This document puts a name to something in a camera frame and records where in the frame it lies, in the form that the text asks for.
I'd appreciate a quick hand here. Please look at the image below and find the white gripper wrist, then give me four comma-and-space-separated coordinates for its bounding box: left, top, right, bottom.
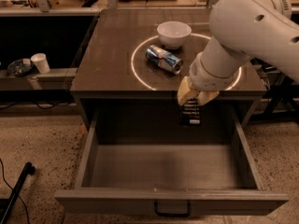
177, 53, 241, 106

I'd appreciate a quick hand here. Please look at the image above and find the black rxbar chocolate bar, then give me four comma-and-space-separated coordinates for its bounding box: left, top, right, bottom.
179, 99, 201, 126

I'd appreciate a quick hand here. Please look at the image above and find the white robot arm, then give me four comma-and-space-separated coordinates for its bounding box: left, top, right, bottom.
178, 0, 299, 105

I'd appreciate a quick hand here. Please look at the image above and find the grey cabinet counter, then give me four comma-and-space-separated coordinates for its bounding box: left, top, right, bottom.
69, 7, 266, 129

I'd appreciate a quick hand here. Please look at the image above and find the open grey top drawer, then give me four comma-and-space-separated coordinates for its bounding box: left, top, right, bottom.
55, 104, 288, 217

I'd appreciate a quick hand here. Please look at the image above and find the blue silver soda can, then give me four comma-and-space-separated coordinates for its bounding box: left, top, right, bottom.
145, 45, 183, 75

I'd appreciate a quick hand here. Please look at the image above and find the white ceramic bowl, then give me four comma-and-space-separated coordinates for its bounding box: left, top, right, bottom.
157, 21, 192, 49

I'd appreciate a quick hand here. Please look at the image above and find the black stand right background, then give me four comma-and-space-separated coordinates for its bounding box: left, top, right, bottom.
250, 59, 299, 121

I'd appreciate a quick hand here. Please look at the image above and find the grey side shelf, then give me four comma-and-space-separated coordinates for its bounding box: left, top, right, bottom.
0, 68, 78, 91

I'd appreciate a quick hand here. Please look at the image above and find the white paper cup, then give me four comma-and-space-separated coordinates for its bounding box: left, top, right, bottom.
31, 53, 50, 74

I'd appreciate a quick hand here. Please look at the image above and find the dark round dish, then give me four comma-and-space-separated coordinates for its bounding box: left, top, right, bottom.
7, 58, 34, 77

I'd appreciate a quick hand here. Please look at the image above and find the black pole on floor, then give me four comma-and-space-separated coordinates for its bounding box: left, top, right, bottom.
0, 162, 36, 224

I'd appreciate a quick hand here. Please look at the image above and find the black drawer handle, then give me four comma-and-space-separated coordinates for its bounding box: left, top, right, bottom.
154, 201, 192, 217

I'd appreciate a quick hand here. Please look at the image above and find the black floor cable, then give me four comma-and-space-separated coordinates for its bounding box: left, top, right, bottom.
0, 158, 32, 224

